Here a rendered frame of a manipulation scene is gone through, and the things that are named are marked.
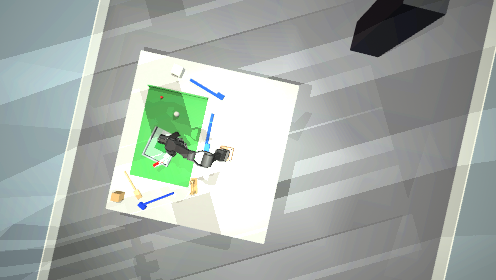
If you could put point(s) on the green flat mat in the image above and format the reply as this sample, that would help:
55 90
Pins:
160 112

